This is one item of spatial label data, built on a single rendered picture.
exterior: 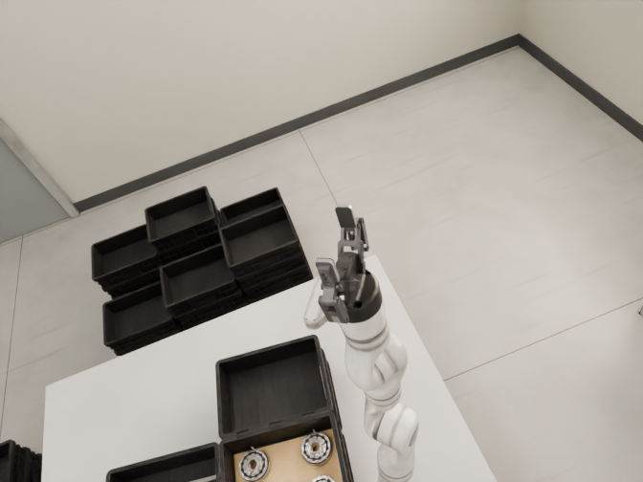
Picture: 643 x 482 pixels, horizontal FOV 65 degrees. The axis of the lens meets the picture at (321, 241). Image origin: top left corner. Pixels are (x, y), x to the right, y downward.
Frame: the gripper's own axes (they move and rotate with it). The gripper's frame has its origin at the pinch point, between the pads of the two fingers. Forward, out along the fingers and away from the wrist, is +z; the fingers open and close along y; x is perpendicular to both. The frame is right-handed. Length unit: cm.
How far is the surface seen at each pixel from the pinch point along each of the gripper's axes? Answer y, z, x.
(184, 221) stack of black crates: -134, -141, 168
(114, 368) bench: -31, -128, 144
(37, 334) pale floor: -70, -188, 276
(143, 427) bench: -10, -131, 116
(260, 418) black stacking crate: -19, -121, 63
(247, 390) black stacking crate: -28, -120, 71
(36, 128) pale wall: -181, -100, 295
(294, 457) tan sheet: -9, -123, 46
